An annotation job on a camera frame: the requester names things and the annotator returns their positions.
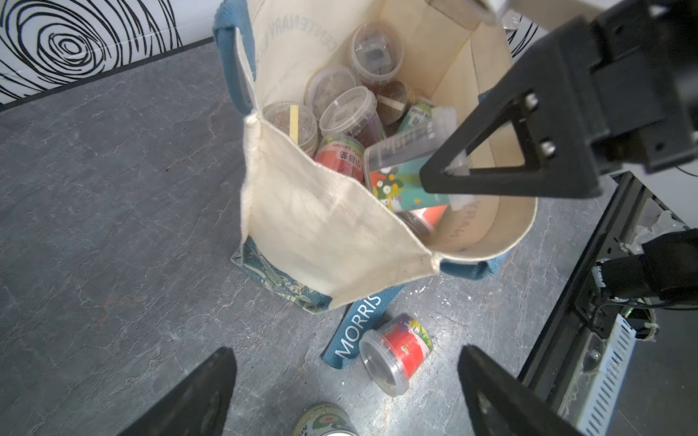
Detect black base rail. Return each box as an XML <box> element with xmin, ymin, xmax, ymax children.
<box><xmin>519</xmin><ymin>172</ymin><xmax>697</xmax><ymax>421</ymax></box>

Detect white slotted cable duct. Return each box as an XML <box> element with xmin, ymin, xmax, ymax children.
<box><xmin>575</xmin><ymin>314</ymin><xmax>636</xmax><ymax>435</ymax></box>

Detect grey label seed jar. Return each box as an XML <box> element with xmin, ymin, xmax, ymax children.
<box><xmin>292</xmin><ymin>403</ymin><xmax>359</xmax><ymax>436</ymax></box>

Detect clear purple seed jar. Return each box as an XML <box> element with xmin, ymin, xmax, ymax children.
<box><xmin>319</xmin><ymin>86</ymin><xmax>387</xmax><ymax>148</ymax></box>

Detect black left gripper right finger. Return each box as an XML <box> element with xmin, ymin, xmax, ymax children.
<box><xmin>458</xmin><ymin>345</ymin><xmax>580</xmax><ymax>436</ymax></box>

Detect cream canvas tote bag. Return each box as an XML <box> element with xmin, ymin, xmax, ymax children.
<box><xmin>211</xmin><ymin>0</ymin><xmax>540</xmax><ymax>372</ymax></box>

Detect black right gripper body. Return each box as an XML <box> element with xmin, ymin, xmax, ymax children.
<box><xmin>545</xmin><ymin>1</ymin><xmax>697</xmax><ymax>180</ymax></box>

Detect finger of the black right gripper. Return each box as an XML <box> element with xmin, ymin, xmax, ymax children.
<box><xmin>420</xmin><ymin>30</ymin><xmax>605</xmax><ymax>199</ymax></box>

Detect red label seed jar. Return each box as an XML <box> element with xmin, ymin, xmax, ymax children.
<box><xmin>359</xmin><ymin>314</ymin><xmax>434</xmax><ymax>397</ymax></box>

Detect clear jar dark seeds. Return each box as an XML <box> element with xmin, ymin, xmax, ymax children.
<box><xmin>349</xmin><ymin>19</ymin><xmax>405</xmax><ymax>88</ymax></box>

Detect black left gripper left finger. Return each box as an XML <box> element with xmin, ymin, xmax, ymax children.
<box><xmin>121</xmin><ymin>347</ymin><xmax>237</xmax><ymax>435</ymax></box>

